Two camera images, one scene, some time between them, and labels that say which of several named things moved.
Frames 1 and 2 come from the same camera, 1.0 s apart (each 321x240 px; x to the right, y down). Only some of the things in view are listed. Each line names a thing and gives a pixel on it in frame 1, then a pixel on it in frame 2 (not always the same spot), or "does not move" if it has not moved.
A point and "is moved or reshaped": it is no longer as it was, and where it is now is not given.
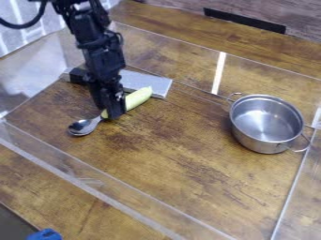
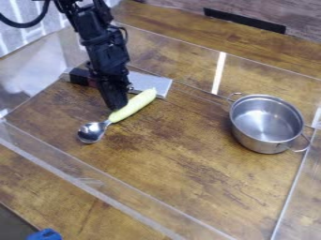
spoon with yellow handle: (134, 97) is moved or reshaped
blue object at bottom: (47, 233) does not move
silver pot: (267, 124) does not move
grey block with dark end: (134, 80) does not move
